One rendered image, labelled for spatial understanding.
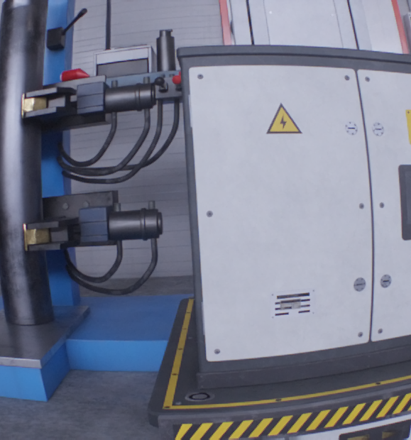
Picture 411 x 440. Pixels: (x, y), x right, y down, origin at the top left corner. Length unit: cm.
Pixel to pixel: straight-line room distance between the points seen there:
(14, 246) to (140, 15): 255
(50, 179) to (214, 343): 179
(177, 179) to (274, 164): 325
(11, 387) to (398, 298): 126
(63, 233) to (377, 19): 312
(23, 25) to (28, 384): 133
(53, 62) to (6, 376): 147
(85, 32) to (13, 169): 236
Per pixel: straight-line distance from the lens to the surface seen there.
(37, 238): 209
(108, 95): 224
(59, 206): 237
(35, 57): 223
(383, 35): 445
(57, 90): 207
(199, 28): 425
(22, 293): 218
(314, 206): 89
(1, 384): 184
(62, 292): 264
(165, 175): 412
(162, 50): 239
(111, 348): 207
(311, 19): 138
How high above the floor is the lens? 64
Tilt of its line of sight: 5 degrees down
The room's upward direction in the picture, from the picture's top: 4 degrees counter-clockwise
